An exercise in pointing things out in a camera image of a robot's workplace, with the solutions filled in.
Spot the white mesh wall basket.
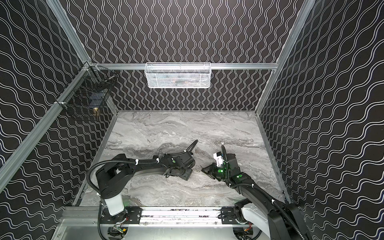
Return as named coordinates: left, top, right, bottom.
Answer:
left=145, top=62, right=212, bottom=89

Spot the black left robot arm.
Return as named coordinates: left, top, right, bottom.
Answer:
left=86, top=140, right=199, bottom=217

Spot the brass fitting in basket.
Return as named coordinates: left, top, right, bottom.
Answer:
left=93, top=108, right=100, bottom=118

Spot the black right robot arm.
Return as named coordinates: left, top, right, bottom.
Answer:
left=202, top=146, right=310, bottom=240

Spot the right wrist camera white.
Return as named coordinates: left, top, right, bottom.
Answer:
left=213, top=152, right=224, bottom=168

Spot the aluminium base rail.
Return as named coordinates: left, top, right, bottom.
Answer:
left=59, top=206, right=301, bottom=227

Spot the black wire wall basket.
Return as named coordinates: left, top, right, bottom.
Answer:
left=59, top=66, right=118, bottom=122

